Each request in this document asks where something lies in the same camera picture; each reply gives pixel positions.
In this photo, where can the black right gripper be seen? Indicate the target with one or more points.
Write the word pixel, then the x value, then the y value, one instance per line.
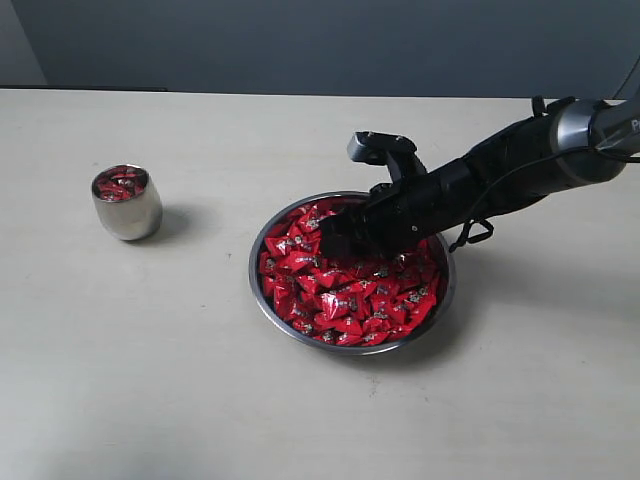
pixel 416 205

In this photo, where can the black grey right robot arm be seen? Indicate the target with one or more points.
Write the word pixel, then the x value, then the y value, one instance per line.
pixel 563 145

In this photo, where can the pile of red wrapped candies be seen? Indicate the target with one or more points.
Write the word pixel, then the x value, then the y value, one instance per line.
pixel 360 302

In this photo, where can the round steel bowl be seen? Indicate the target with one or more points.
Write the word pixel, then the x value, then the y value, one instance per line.
pixel 444 293

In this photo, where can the stainless steel cup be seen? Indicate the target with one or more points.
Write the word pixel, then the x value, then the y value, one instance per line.
pixel 133 219

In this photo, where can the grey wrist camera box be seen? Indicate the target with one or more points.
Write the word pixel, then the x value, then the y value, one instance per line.
pixel 395 152

